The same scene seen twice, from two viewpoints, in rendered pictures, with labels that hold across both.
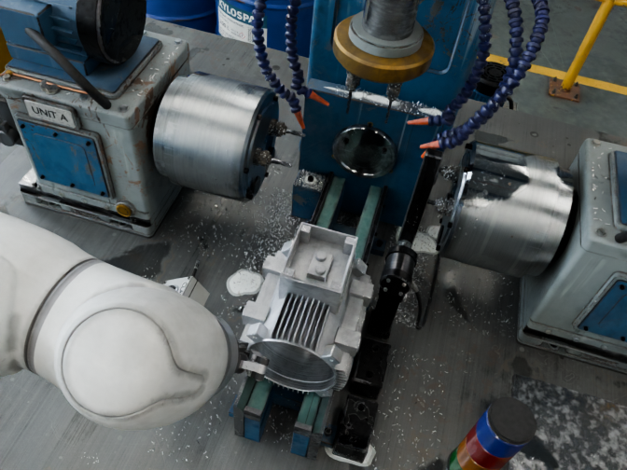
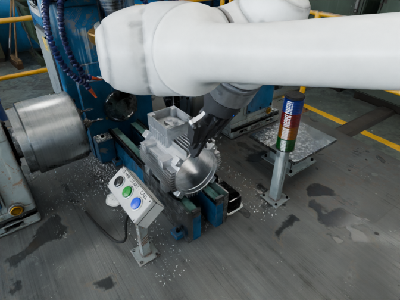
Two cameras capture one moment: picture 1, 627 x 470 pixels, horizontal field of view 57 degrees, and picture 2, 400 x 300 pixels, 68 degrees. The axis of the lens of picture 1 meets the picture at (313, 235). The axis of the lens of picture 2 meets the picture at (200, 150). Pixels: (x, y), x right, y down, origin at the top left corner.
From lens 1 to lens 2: 60 cm
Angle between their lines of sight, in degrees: 37
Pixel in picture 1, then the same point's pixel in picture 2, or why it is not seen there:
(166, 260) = (63, 221)
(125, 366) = not seen: outside the picture
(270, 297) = (162, 152)
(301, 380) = (199, 184)
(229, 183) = (81, 141)
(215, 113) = (49, 108)
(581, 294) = not seen: hidden behind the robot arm
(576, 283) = not seen: hidden behind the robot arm
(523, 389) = (257, 136)
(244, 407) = (191, 211)
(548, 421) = (273, 137)
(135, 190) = (20, 189)
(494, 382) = (241, 153)
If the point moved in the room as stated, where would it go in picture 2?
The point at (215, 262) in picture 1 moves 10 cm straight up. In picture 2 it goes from (90, 202) to (84, 182)
